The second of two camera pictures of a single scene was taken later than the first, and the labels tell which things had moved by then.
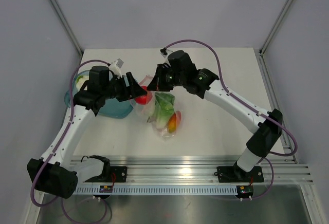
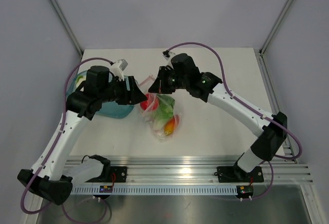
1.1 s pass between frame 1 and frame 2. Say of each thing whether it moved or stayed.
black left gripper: stayed
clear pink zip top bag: stayed
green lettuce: stayed
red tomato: moved
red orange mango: moved
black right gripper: stayed
